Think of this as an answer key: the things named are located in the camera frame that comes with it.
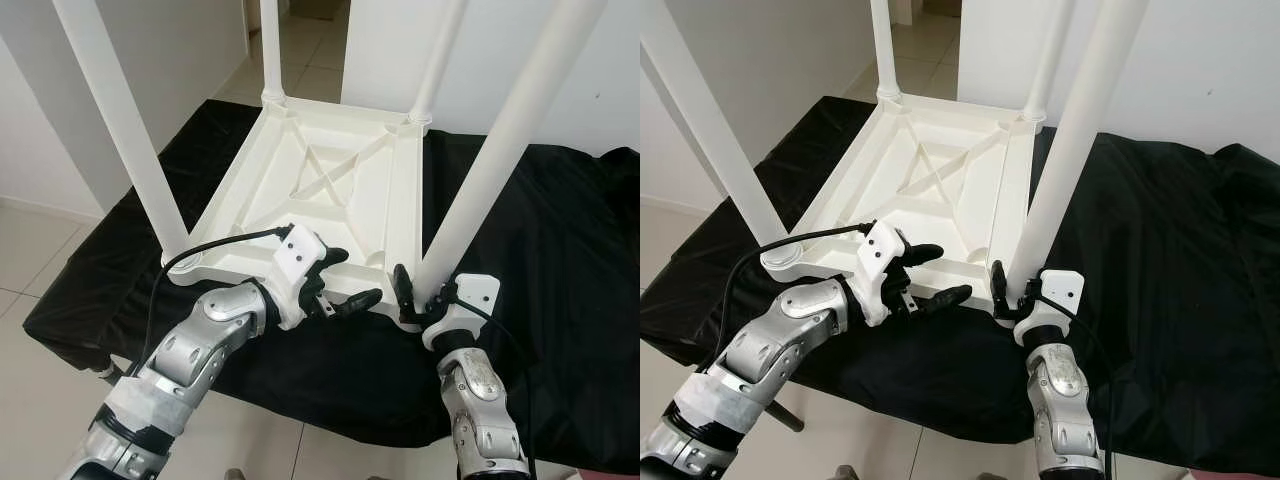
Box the white plastic table top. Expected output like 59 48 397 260
165 95 436 321
760 92 1046 311

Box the white plastic table leg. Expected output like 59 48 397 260
52 0 191 261
1003 0 1151 296
1022 0 1079 126
412 0 611 301
407 0 469 129
640 0 791 251
258 0 288 109
870 0 901 104

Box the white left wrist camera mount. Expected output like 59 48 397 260
843 220 913 328
263 225 331 331

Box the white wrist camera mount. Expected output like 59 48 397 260
263 225 331 331
1015 269 1087 348
420 273 501 353
843 220 913 328

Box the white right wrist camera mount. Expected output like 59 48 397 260
420 273 501 353
1015 269 1087 348

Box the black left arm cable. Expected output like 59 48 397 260
715 222 876 366
140 226 293 371

